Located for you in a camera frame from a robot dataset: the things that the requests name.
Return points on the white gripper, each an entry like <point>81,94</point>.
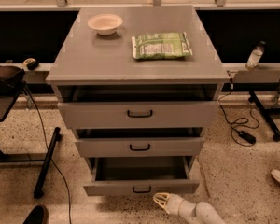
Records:
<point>176,205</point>

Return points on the grey bottom drawer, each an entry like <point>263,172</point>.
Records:
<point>140,175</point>

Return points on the grey drawer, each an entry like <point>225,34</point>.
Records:
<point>104,109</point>
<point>138,142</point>
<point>140,175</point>

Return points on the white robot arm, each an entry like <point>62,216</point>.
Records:
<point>207,214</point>

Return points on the grey middle drawer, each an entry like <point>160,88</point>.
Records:
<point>138,142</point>

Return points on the grey top drawer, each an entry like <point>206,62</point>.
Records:
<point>104,109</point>

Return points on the grey drawer cabinet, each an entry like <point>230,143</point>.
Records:
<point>91,62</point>

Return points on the black shoe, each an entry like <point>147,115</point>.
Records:
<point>39,215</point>

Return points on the green snack bag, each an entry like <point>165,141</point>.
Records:
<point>160,46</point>

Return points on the plastic water bottle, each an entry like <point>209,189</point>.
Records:
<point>255,56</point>

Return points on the white bowl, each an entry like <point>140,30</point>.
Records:
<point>105,24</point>

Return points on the black side table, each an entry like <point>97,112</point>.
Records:
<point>6,103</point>

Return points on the yellow tape measure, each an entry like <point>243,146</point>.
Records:
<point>31,63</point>

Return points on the black bag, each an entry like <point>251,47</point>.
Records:
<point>10,78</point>

